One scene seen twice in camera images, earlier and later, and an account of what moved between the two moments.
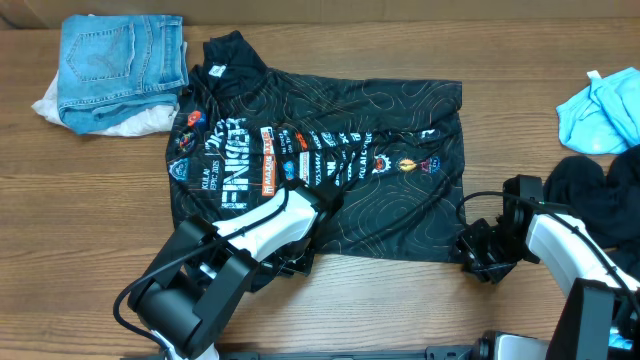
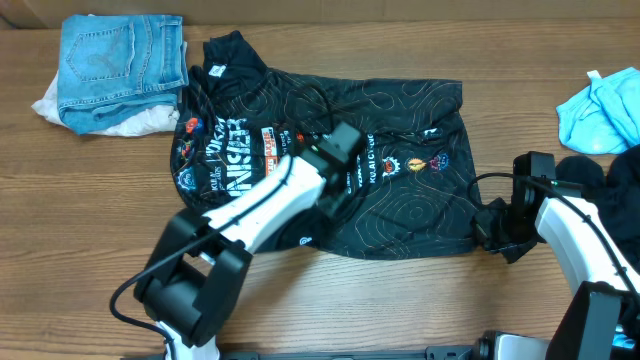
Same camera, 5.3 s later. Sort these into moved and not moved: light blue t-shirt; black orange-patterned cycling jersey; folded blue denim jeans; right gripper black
Moved: right gripper black
Not moved: light blue t-shirt; black orange-patterned cycling jersey; folded blue denim jeans
